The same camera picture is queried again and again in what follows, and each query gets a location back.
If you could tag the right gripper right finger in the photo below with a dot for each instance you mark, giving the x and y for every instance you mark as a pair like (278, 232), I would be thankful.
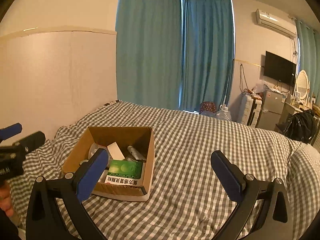
(274, 217)

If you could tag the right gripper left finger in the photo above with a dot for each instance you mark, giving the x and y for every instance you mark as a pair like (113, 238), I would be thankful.
(44, 219)

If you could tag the white purple tube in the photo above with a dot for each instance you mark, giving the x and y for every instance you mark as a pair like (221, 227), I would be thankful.
(136, 154)

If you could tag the person's left hand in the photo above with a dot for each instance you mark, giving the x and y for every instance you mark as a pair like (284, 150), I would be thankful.
(5, 202)

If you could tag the grey checkered bed sheet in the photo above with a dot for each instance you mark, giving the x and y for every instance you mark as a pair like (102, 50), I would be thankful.
(187, 201)

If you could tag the black backpack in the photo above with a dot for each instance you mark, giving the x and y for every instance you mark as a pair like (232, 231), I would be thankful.
(301, 126)

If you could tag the small white box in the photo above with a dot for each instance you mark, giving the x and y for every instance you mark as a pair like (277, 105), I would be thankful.
(115, 151)

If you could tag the green medicine box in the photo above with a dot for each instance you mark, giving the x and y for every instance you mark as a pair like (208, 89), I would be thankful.
(125, 173)

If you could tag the white suitcase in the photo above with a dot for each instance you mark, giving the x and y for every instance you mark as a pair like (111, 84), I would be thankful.
(249, 109)

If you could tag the grey mini fridge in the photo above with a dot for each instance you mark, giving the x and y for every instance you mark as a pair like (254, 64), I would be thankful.
(271, 110)

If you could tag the clear water jug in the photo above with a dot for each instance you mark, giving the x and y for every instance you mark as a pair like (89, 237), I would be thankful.
(223, 113)

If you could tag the dark patterned bag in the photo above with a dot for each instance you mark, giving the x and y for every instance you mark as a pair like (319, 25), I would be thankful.
(208, 109)

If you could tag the brown cardboard box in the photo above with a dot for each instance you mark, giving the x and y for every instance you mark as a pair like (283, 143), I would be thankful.
(141, 138)

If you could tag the white oval mirror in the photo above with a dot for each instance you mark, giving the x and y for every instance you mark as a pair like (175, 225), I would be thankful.
(302, 85)

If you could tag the teal right side curtain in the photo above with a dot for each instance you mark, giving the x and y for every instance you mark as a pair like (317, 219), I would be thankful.
(309, 41)

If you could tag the teal window curtain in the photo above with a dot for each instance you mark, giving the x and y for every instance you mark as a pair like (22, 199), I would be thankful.
(175, 54)

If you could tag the white air conditioner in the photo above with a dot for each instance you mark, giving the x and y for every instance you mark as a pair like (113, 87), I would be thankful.
(274, 23)

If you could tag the black wall television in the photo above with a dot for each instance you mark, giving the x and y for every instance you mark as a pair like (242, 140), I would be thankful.
(279, 69)

